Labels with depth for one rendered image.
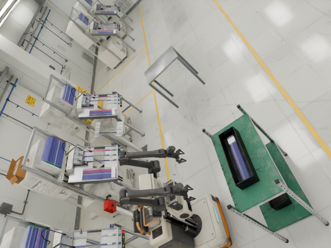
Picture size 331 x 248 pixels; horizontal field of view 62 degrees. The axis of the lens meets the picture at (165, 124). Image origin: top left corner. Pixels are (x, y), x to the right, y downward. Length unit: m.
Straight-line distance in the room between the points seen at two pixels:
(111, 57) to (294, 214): 6.93
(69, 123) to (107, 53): 3.62
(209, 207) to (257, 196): 1.16
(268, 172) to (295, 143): 1.23
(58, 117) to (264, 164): 3.89
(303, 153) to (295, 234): 0.89
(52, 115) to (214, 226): 3.43
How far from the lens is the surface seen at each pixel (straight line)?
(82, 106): 5.52
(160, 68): 4.81
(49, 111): 5.29
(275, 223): 2.94
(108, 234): 3.78
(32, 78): 7.29
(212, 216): 3.39
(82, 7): 9.68
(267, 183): 2.38
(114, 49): 8.46
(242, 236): 3.47
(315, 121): 3.64
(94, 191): 4.80
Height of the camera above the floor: 2.96
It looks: 35 degrees down
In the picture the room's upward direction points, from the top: 54 degrees counter-clockwise
